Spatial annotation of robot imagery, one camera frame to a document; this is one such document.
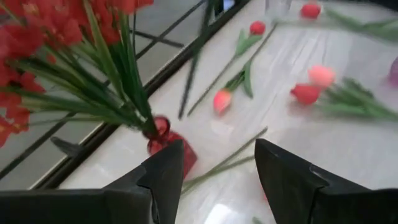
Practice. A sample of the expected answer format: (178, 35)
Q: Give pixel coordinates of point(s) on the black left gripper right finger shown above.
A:
(289, 193)

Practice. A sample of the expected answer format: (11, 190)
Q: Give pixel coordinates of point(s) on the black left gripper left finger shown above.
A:
(161, 186)

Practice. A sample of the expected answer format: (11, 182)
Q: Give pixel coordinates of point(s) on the red tulip green stem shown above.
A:
(310, 11)
(257, 28)
(306, 94)

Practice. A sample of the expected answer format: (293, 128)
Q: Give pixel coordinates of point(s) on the pink tulip green stem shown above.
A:
(321, 76)
(222, 101)

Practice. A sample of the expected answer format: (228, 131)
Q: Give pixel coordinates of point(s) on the red blossom spray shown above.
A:
(18, 40)

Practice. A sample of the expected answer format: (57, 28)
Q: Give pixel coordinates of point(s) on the red glass vase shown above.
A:
(190, 157)

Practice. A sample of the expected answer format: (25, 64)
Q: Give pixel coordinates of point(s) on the purple ribbed glass vase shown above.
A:
(394, 72)

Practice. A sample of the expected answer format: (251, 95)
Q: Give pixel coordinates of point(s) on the black arched chair back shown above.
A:
(66, 147)

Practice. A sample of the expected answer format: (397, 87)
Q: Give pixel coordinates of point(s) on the black aluminium table frame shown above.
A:
(174, 67)

